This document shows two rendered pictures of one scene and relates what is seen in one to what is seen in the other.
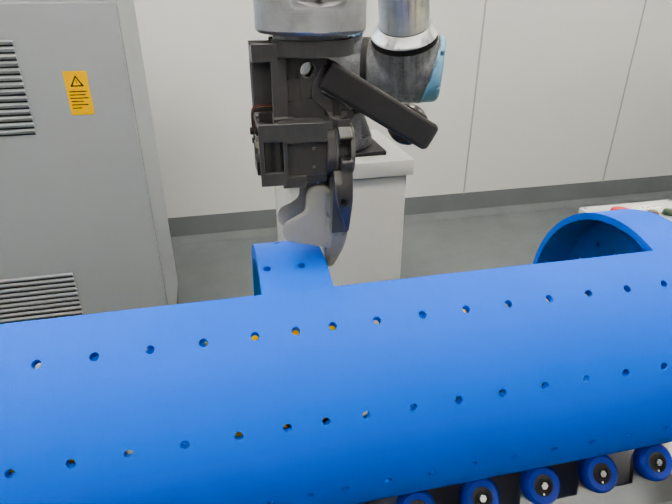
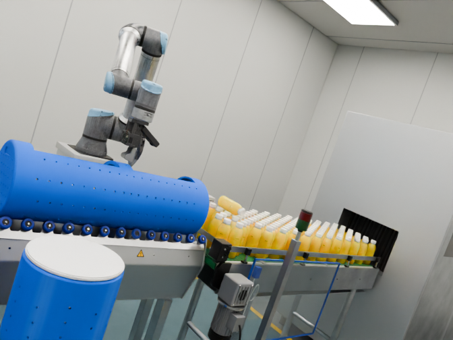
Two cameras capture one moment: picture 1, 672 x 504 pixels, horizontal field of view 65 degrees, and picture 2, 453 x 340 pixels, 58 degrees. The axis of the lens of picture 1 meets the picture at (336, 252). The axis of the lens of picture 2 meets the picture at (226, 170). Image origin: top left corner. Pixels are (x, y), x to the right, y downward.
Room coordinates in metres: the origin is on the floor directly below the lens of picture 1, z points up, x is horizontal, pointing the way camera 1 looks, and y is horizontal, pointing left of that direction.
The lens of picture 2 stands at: (-1.25, 0.53, 1.52)
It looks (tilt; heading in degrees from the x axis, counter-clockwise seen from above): 6 degrees down; 330
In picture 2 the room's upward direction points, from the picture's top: 19 degrees clockwise
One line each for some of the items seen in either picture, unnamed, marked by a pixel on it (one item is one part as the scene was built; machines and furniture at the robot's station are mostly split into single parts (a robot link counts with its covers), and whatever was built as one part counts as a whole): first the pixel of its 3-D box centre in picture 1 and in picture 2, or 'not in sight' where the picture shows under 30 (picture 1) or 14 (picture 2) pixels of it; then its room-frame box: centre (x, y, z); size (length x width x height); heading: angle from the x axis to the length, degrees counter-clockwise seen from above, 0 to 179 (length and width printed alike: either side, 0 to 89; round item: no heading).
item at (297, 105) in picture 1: (304, 112); (135, 133); (0.46, 0.03, 1.37); 0.09 x 0.08 x 0.12; 103
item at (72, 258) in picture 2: not in sight; (77, 256); (-0.10, 0.25, 1.03); 0.28 x 0.28 x 0.01
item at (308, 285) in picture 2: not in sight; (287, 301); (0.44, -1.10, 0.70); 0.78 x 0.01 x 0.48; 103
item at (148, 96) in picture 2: not in sight; (148, 96); (0.47, 0.02, 1.54); 0.10 x 0.09 x 0.12; 168
